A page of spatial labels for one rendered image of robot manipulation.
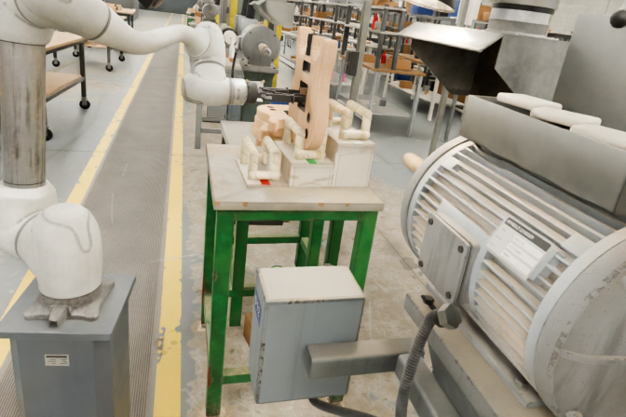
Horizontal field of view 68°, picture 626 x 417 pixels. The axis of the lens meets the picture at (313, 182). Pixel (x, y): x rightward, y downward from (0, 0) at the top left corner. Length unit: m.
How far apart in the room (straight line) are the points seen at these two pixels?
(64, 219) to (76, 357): 0.37
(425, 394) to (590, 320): 0.30
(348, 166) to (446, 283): 1.09
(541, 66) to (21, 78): 1.16
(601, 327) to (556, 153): 0.19
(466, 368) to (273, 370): 0.30
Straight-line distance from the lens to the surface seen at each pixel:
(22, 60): 1.38
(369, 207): 1.61
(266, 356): 0.77
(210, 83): 1.59
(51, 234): 1.31
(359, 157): 1.68
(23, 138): 1.41
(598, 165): 0.54
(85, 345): 1.39
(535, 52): 0.82
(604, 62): 0.76
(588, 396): 0.58
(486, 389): 0.66
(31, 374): 1.49
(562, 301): 0.52
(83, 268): 1.34
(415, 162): 0.97
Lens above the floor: 1.53
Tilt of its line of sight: 20 degrees down
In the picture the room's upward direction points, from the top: 8 degrees clockwise
